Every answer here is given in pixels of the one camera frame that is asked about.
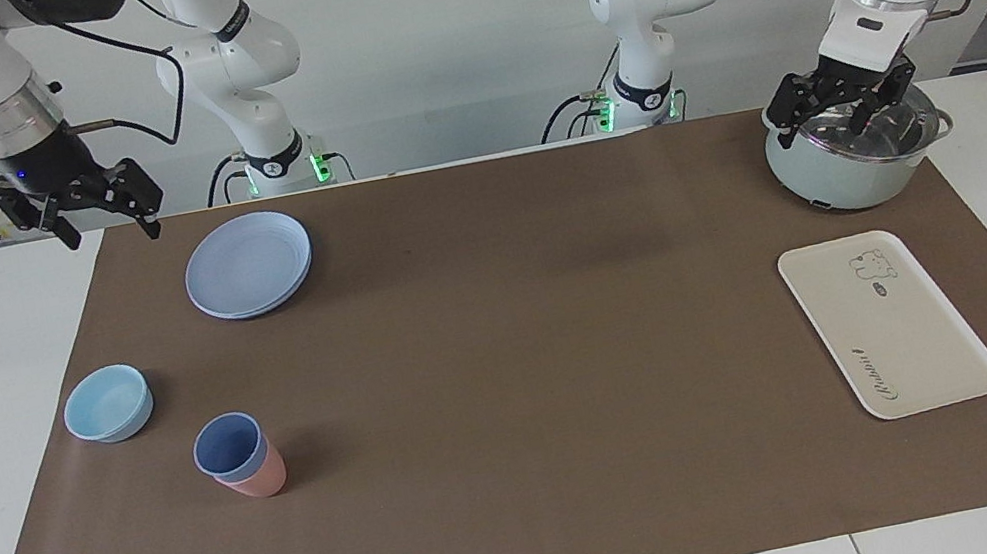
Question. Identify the pale blue plate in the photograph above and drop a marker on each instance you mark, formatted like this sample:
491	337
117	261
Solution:
248	264

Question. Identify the brown table mat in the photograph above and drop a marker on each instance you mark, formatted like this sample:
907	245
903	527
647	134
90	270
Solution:
524	393

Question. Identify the blue ribbed cup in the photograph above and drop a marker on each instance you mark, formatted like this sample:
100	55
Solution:
229	447

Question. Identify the pink cup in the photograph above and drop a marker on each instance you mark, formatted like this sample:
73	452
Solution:
261	482

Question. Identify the cream tray with rabbit print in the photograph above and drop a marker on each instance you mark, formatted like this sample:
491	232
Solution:
888	324

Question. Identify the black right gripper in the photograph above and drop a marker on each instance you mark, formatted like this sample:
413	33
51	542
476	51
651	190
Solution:
48	168

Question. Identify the pale green cooking pot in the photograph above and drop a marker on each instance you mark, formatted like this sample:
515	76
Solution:
831	177

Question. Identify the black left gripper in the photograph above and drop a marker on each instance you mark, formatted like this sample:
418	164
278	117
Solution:
854	76

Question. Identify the light blue bowl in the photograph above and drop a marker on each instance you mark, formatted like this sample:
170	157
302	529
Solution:
108	406

